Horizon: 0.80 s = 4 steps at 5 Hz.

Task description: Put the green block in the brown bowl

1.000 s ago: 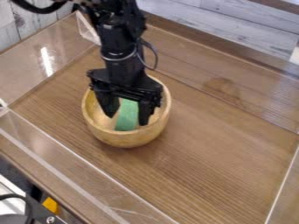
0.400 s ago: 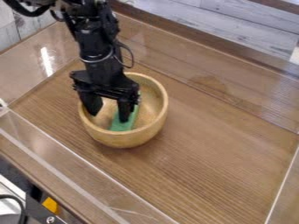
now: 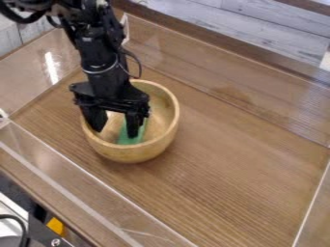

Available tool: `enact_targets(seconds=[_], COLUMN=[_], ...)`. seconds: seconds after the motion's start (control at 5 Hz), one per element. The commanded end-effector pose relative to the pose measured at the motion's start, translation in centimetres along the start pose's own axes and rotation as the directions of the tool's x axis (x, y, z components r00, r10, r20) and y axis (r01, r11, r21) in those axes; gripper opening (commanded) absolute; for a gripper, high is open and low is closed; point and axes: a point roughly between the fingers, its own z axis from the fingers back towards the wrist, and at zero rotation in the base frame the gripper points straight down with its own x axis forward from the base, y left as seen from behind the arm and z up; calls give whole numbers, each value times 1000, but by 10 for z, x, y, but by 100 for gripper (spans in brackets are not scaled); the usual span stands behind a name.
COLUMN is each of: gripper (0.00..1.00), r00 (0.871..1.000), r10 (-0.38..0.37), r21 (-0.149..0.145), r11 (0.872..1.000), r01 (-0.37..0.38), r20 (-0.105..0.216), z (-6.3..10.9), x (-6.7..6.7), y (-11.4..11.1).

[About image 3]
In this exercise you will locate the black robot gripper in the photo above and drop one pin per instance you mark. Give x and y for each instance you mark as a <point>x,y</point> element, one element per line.
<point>109,92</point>

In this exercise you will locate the green rectangular block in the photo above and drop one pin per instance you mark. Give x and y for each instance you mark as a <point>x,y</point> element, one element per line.
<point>125,140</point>

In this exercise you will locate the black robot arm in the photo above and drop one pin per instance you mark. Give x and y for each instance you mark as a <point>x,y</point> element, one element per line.
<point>97,34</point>

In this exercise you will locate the brown wooden bowl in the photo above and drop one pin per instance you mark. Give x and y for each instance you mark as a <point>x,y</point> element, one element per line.
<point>157,133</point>

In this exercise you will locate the yellow and black device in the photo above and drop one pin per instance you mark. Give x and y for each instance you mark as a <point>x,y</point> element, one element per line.
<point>47,231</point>

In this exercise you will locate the clear acrylic tray wall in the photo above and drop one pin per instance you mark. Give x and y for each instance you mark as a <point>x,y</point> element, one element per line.
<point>93,209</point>

